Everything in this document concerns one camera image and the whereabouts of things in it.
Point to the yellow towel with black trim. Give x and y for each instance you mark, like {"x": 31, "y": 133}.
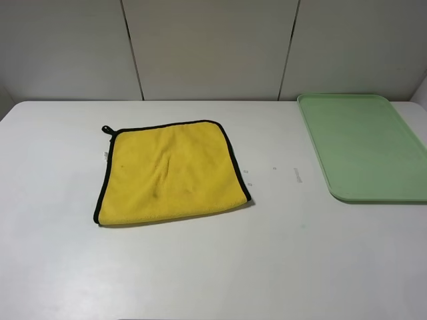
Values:
{"x": 169, "y": 172}

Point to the light green plastic tray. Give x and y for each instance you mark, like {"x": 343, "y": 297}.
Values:
{"x": 366, "y": 151}

